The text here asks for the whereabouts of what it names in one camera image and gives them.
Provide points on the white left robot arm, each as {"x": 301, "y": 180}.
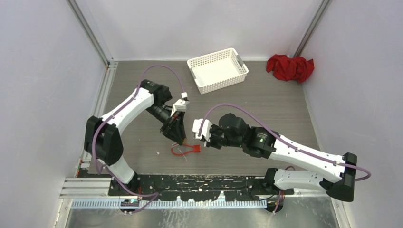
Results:
{"x": 103, "y": 134}

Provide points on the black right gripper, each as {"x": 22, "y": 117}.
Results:
{"x": 211, "y": 143}

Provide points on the white perforated plastic basket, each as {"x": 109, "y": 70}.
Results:
{"x": 217, "y": 70}

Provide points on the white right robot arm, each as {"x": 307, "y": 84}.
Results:
{"x": 331, "y": 174}

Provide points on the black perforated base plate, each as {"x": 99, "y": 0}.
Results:
{"x": 204, "y": 187}

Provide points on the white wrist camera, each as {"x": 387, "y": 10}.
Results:
{"x": 201, "y": 130}
{"x": 179, "y": 106}

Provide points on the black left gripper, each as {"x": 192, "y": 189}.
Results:
{"x": 176, "y": 120}

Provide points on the crumpled red cloth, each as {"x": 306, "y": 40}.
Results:
{"x": 290, "y": 69}

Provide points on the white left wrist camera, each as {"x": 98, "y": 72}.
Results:
{"x": 179, "y": 106}

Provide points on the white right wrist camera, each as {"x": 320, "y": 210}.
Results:
{"x": 201, "y": 130}

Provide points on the aluminium slotted rail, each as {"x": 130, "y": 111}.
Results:
{"x": 121, "y": 203}

